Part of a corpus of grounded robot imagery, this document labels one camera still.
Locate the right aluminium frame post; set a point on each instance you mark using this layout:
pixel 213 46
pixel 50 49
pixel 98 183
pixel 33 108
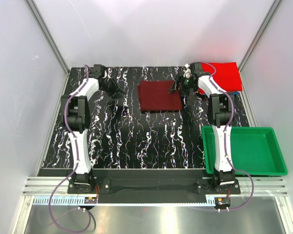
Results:
pixel 260 32

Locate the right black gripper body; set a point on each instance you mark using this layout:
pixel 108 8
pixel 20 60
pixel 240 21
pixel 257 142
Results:
pixel 185 85

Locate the aluminium front rail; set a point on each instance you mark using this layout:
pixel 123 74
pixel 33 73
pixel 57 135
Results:
pixel 46 190

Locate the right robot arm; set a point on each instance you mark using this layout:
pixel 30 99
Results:
pixel 220 115

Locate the connector box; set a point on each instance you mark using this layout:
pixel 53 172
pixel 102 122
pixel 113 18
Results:
pixel 90 200
pixel 222 201

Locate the right connector box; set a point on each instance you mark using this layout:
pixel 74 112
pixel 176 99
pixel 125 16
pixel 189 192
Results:
pixel 222 201

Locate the dark red t-shirt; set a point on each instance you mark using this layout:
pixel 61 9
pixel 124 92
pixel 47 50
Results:
pixel 154 96

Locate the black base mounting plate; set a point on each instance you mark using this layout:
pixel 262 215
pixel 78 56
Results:
pixel 151 186

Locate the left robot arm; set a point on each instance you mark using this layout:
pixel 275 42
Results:
pixel 75 116

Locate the aluminium frame post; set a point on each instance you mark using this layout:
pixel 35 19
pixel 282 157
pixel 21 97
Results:
pixel 47 35
pixel 260 32

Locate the folded bright red t-shirt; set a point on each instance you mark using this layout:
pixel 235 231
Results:
pixel 227 75

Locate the left connector box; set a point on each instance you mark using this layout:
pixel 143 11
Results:
pixel 90 200

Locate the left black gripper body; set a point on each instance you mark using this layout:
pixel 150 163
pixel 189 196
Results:
pixel 111 87

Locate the green plastic tray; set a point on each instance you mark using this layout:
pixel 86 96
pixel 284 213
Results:
pixel 254 150

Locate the left aluminium frame post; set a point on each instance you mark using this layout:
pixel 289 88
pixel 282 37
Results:
pixel 47 35

